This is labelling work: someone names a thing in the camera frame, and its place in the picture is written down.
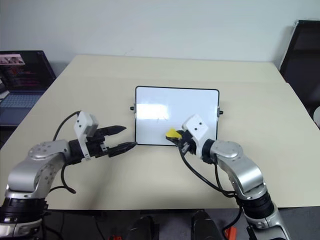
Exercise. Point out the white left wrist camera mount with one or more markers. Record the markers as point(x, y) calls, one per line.
point(83, 123)

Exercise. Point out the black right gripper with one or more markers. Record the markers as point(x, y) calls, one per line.
point(187, 146)

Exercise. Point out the yellow whiteboard eraser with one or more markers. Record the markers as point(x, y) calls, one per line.
point(172, 133)

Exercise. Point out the black office chair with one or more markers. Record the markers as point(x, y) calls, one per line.
point(302, 65)

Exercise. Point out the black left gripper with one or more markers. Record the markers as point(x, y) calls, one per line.
point(96, 147)

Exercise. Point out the dark rounded shape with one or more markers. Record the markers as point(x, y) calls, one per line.
point(205, 225)

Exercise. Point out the open blue laptop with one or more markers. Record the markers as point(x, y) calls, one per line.
point(22, 82)

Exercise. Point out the orange clip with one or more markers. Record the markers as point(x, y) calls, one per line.
point(230, 233)

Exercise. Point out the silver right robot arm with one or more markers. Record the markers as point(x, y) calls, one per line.
point(245, 172)

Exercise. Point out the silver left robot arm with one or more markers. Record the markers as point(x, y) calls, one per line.
point(30, 172)

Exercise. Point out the black-framed small whiteboard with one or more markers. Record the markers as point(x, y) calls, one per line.
point(180, 107)

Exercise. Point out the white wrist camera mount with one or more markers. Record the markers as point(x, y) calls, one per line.
point(196, 127)
point(83, 123)

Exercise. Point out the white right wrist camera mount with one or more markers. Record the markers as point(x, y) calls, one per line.
point(196, 127)

